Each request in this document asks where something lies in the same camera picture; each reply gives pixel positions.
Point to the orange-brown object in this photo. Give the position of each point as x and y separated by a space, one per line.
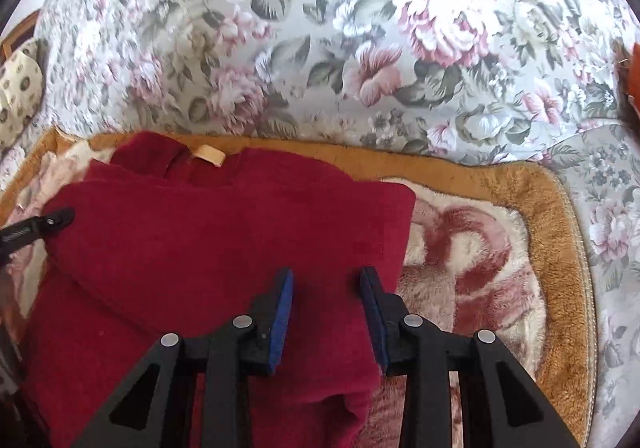
631 83

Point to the floral bedspread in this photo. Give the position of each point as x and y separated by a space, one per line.
350 38

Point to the orange-bordered plush blanket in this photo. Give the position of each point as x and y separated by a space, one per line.
500 248

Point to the patterned cream cushion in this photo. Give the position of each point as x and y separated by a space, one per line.
17 88

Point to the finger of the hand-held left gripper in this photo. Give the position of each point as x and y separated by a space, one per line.
47 224

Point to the wooden chair frame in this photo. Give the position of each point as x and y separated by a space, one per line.
17 30

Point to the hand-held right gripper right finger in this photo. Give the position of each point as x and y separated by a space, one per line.
371 308

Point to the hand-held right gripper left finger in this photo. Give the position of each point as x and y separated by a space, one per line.
283 308

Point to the dark red fleece garment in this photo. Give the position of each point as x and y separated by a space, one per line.
200 258

